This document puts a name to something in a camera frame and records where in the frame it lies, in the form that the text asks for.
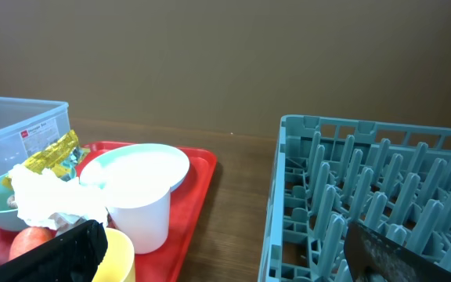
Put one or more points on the light blue plate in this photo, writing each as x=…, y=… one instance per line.
x=166, y=164

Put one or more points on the orange carrot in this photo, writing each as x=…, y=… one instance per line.
x=29, y=239

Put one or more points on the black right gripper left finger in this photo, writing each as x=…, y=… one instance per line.
x=73, y=256

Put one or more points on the grey dishwasher rack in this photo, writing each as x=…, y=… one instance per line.
x=328, y=172

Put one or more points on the white tissue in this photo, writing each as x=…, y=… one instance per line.
x=44, y=200

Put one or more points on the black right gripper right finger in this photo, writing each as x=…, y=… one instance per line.
x=373, y=257

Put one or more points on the clear plastic waste bin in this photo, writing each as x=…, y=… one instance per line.
x=28, y=126

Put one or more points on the yellow plastic cup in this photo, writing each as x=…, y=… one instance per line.
x=118, y=264

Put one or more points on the pink plastic cup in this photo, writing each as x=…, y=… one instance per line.
x=141, y=211

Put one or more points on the yellow snack wrapper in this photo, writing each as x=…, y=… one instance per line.
x=61, y=157

